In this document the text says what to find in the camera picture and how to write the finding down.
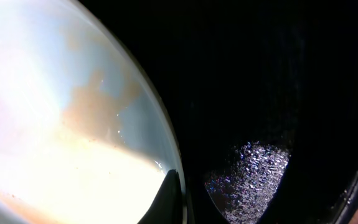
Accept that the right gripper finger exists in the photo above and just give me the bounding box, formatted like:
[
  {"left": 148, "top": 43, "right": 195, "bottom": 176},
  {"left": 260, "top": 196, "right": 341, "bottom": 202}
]
[{"left": 138, "top": 169, "right": 183, "bottom": 224}]

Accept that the light green plate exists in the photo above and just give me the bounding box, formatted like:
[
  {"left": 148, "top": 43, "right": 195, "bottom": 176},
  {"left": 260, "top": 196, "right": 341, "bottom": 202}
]
[{"left": 0, "top": 0, "right": 188, "bottom": 223}]

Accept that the black round tray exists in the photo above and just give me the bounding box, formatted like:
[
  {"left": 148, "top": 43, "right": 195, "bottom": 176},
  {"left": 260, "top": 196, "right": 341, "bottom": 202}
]
[{"left": 84, "top": 1, "right": 358, "bottom": 223}]

